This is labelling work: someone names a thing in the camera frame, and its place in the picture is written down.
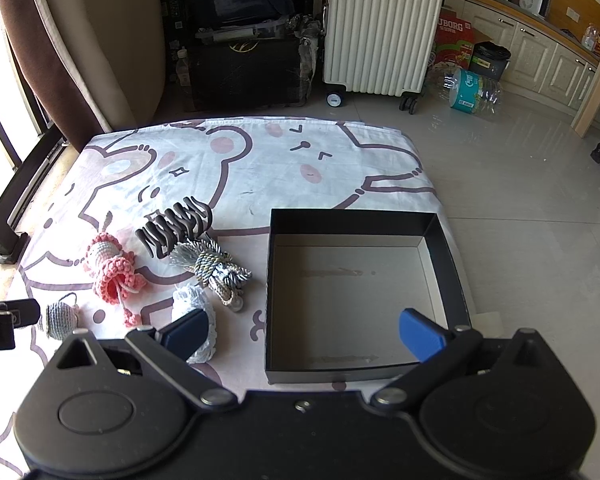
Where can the white countertop appliance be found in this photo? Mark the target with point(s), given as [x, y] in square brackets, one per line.
[535, 0]

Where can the dark brown hair claw clip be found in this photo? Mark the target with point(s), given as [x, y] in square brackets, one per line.
[177, 222]

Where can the white ribbed suitcase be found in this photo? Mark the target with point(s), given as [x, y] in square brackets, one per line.
[380, 25]

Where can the white lace roll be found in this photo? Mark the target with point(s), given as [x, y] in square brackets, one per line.
[200, 300]

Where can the pink crochet doll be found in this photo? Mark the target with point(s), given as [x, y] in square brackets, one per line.
[112, 270]

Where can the small clear plastic bottle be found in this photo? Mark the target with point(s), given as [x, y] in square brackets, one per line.
[182, 67]

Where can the wooden table leg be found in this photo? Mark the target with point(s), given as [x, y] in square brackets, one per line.
[592, 95]

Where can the black speaker case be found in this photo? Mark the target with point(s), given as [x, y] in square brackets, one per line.
[245, 72]

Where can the white cabinets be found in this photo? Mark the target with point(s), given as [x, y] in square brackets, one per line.
[535, 55]

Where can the black cardboard box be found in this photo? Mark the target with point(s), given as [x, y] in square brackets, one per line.
[355, 290]

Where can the grey crochet ball pendant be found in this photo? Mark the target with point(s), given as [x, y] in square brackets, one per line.
[60, 317]

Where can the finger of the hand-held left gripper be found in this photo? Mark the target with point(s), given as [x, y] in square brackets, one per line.
[22, 312]

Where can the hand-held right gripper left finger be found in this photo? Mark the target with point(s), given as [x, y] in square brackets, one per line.
[185, 332]

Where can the bear printed blanket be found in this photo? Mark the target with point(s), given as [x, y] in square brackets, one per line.
[260, 170]

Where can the dark bag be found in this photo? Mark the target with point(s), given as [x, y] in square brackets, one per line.
[245, 5]

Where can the brown curtain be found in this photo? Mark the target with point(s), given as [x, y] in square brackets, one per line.
[45, 45]

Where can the red and green cardboard box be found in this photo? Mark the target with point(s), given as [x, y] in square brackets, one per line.
[452, 35]

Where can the snack bag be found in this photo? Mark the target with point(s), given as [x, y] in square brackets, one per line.
[594, 39]

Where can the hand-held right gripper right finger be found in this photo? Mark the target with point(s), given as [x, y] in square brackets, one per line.
[422, 335]

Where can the black trash bin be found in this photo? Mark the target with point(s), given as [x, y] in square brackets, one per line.
[490, 60]

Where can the black window railing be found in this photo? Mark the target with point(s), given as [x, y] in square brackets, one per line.
[0, 230]

